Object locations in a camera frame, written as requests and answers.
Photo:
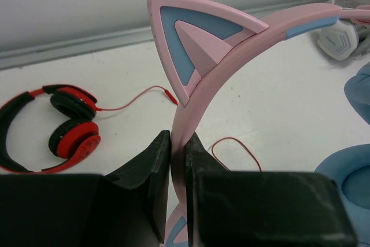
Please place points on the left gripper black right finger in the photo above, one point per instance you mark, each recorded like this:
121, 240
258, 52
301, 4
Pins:
269, 208

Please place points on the white grey headphones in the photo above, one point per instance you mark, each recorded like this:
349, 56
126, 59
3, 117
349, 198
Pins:
347, 37

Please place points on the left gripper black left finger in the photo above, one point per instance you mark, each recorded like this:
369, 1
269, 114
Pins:
127, 207

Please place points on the aluminium frame rail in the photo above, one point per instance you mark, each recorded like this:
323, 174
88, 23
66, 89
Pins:
34, 31

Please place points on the red black headphones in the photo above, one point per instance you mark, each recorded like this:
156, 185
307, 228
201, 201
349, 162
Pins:
73, 141

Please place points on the blue pink cat-ear headphones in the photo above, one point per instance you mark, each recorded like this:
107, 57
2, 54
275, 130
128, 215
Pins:
201, 44

